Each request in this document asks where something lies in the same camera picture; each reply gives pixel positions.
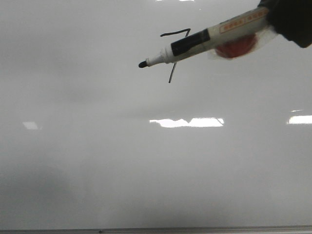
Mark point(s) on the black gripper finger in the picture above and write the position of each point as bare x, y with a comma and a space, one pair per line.
291, 18

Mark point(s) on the black whiteboard marker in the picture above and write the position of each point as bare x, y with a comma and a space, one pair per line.
233, 37

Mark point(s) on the white whiteboard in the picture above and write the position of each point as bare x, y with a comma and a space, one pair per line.
90, 140

